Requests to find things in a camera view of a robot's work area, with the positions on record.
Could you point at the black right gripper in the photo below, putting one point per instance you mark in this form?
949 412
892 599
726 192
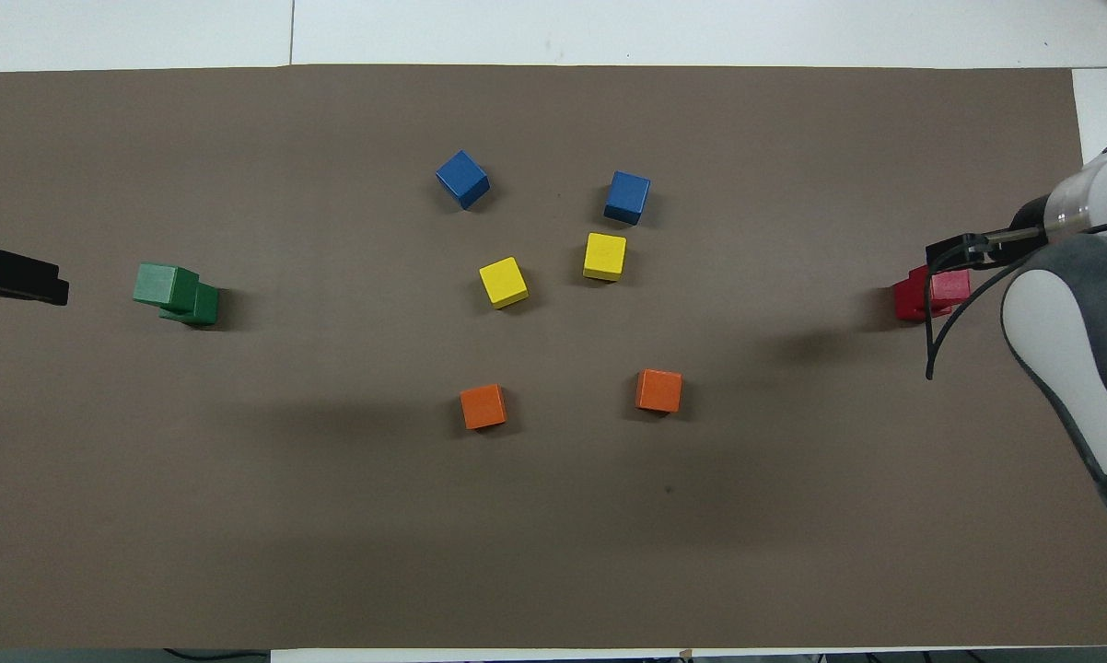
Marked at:
1014 241

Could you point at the red wooden cube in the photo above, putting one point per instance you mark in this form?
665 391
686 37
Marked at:
908 302
951 287

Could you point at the green wooden cube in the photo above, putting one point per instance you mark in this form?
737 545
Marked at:
205 308
159 284

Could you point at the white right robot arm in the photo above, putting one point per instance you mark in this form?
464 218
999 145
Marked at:
1078 331

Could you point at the orange wooden cube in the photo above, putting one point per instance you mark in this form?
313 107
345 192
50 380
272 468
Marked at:
658 390
483 406

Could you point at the blue wooden cube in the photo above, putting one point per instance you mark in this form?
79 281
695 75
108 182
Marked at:
462 179
627 197

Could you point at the yellow wooden cube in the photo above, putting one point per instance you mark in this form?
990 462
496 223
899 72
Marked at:
503 281
604 256

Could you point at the brown table mat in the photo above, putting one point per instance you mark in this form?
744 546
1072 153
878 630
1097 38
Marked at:
332 534

